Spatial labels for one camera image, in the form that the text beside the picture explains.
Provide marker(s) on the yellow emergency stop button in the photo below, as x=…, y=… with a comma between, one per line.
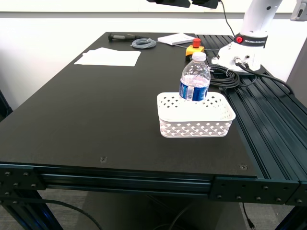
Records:
x=192, y=49

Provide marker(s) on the black aluminium table frame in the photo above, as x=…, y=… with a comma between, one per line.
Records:
x=266, y=119

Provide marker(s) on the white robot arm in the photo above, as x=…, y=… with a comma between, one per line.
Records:
x=254, y=26

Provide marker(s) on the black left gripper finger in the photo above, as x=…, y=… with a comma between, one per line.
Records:
x=172, y=2

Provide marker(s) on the white woven plastic basket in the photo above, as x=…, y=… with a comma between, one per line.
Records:
x=195, y=119

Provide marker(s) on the clear plastic water bottle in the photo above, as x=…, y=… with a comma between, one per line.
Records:
x=194, y=81

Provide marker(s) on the countersunk table screw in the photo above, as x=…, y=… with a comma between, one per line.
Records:
x=243, y=167
x=103, y=159

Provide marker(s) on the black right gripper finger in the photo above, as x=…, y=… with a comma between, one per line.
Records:
x=206, y=3

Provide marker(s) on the white paper sheet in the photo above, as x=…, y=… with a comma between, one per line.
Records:
x=110, y=57
x=86, y=54

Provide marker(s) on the white booklet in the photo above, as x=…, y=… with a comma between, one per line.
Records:
x=176, y=39

